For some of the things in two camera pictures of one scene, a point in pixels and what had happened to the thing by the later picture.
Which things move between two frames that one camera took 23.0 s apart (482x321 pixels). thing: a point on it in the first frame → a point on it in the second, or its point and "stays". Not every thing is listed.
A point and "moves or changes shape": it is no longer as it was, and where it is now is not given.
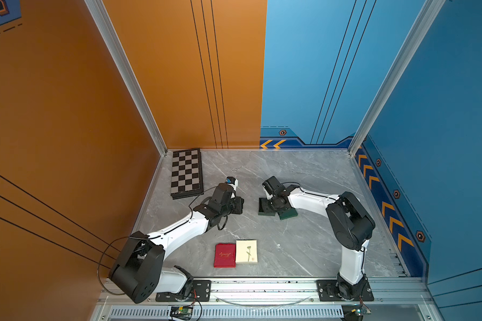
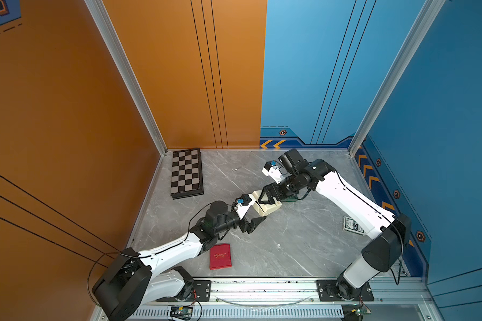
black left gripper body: [237, 205] → [244, 225]
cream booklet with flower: [246, 251] → [262, 208]
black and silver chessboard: [186, 174] stays
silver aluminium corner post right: [412, 42] stays
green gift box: [287, 213] moves or changes shape
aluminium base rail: [274, 299] stays
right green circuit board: [355, 312] stays
